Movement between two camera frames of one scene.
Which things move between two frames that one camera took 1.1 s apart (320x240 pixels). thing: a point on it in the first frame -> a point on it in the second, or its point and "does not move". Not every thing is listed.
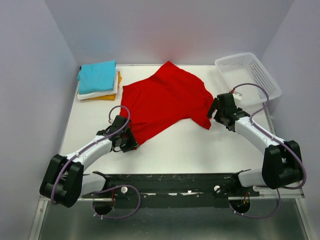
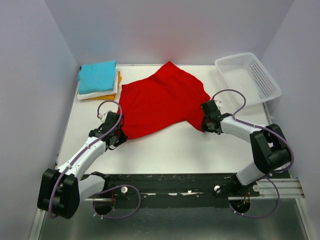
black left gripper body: x=128 y=141 -> x=121 y=137
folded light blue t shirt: x=97 y=77 does not move
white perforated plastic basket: x=247 y=68 does not move
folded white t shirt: x=93 y=95 does not move
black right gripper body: x=218 y=115 -> x=206 y=124
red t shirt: x=168 y=92 does not move
